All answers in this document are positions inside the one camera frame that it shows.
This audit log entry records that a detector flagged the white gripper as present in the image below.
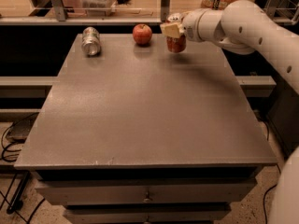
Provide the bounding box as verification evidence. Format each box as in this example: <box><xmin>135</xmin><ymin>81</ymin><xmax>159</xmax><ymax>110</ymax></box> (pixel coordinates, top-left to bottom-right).
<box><xmin>160</xmin><ymin>8</ymin><xmax>206</xmax><ymax>42</ymax></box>

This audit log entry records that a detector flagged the red coke can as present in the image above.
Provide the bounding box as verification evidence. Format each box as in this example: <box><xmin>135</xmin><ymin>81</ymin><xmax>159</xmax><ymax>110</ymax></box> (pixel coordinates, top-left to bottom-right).
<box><xmin>164</xmin><ymin>12</ymin><xmax>188</xmax><ymax>54</ymax></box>

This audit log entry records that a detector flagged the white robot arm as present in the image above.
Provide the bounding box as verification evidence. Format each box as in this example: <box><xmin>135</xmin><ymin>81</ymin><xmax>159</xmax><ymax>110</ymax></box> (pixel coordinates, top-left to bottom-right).
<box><xmin>160</xmin><ymin>0</ymin><xmax>299</xmax><ymax>224</ymax></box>

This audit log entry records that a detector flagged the red apple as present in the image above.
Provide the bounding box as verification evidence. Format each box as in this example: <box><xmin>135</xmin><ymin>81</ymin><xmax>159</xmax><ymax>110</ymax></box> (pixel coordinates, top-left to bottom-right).
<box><xmin>133</xmin><ymin>23</ymin><xmax>152</xmax><ymax>45</ymax></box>

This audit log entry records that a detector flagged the silver soda can lying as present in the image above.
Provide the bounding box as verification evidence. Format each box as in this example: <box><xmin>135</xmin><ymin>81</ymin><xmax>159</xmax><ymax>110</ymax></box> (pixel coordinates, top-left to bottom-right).
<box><xmin>81</xmin><ymin>27</ymin><xmax>101</xmax><ymax>56</ymax></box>

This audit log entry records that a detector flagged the clear plastic container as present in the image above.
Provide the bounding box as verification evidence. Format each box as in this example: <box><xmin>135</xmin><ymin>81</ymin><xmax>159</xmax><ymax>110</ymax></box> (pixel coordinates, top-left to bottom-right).
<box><xmin>80</xmin><ymin>0</ymin><xmax>116</xmax><ymax>17</ymax></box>

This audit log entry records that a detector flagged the grey drawer cabinet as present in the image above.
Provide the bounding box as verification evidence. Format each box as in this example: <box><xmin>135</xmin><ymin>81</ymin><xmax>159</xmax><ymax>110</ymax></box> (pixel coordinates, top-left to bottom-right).
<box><xmin>16</xmin><ymin>35</ymin><xmax>277</xmax><ymax>224</ymax></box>

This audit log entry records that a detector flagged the upper drawer knob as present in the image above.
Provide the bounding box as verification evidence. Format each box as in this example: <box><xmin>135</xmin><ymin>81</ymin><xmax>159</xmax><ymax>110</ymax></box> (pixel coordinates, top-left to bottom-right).
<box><xmin>143</xmin><ymin>195</ymin><xmax>152</xmax><ymax>203</ymax></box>

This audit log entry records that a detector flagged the black power adapter box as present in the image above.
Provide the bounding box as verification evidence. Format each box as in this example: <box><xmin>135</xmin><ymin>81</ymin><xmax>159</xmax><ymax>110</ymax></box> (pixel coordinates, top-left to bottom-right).
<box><xmin>6</xmin><ymin>119</ymin><xmax>34</xmax><ymax>143</ymax></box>

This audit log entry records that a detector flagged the black cable right floor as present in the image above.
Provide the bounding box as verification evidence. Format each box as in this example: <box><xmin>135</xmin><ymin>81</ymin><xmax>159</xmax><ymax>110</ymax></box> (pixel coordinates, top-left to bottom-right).
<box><xmin>262</xmin><ymin>121</ymin><xmax>282</xmax><ymax>224</ymax></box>

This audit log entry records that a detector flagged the grey metal shelf rail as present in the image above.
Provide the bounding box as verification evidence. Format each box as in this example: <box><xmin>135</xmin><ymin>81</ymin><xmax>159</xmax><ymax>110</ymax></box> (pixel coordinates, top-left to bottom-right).
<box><xmin>0</xmin><ymin>17</ymin><xmax>291</xmax><ymax>26</ymax></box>

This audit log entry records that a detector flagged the black cables left floor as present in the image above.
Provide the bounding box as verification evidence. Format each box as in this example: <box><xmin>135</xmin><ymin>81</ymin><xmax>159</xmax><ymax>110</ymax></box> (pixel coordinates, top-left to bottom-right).
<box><xmin>0</xmin><ymin>112</ymin><xmax>46</xmax><ymax>224</ymax></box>

